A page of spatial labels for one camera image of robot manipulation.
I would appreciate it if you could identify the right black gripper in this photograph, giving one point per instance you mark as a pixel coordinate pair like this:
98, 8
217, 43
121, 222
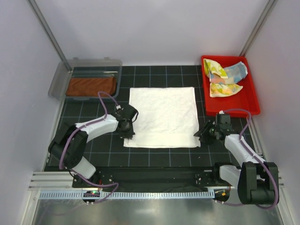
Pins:
205, 138

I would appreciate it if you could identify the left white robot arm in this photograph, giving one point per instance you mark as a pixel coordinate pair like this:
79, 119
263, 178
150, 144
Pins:
69, 143

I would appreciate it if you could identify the white pink towel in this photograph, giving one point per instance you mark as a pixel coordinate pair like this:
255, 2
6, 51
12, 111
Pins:
167, 118

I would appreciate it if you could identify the left aluminium frame post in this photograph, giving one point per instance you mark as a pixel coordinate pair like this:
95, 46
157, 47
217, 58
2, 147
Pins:
46, 28

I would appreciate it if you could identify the aluminium frame post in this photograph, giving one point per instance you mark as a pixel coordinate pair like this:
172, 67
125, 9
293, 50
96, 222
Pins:
268, 8
46, 28

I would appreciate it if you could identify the yellow patterned towel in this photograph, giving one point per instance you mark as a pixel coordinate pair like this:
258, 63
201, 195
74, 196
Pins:
216, 75

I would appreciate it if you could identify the right aluminium frame post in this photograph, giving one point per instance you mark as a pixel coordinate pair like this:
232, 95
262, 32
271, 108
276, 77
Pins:
268, 8

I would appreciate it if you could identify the slotted cable duct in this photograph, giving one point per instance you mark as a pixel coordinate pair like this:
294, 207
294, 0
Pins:
94, 195

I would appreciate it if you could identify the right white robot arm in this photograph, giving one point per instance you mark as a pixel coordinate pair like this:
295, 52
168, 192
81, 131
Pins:
255, 179

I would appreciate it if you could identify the brown towel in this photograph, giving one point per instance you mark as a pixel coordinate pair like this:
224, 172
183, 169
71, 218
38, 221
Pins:
89, 87

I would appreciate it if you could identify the blue patterned towel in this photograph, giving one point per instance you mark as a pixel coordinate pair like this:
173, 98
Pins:
236, 73

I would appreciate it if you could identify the red plastic bin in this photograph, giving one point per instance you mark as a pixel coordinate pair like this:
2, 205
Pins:
245, 99

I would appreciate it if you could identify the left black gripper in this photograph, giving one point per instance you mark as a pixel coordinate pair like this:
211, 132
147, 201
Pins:
128, 135

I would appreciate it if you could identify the clear plastic bin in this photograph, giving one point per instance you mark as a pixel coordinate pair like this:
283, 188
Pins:
84, 69

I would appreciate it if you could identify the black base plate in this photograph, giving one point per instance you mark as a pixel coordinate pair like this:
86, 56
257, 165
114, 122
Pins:
160, 179

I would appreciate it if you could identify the aluminium front rail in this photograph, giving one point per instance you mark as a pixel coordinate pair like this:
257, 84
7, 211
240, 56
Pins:
57, 180

